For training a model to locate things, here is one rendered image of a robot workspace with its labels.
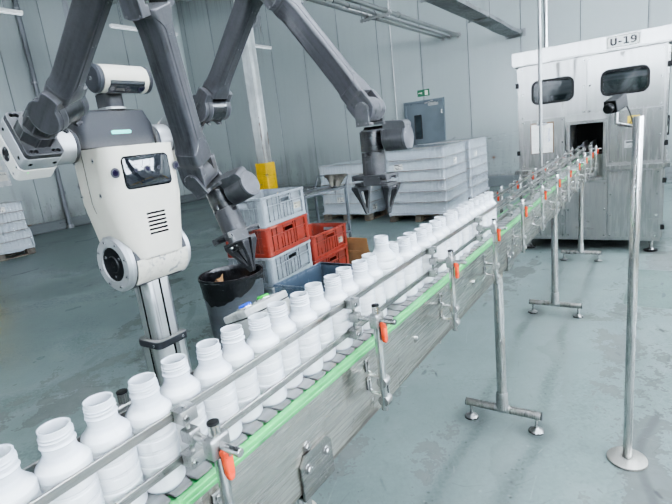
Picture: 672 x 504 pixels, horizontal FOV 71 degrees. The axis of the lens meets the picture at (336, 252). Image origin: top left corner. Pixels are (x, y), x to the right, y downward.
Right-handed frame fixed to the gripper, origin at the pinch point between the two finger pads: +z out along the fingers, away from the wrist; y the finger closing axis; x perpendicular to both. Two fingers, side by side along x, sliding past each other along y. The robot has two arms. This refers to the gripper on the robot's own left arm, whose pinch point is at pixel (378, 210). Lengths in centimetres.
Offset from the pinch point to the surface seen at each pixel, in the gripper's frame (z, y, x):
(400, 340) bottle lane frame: 32.8, -5.5, 4.3
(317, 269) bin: 34, 59, -51
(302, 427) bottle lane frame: 32, -5, 46
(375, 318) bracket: 18.0, -11.0, 25.2
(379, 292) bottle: 19.1, -2.4, 7.4
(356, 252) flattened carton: 90, 180, -278
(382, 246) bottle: 9.0, -1.1, 1.4
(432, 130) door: -15, 379, -993
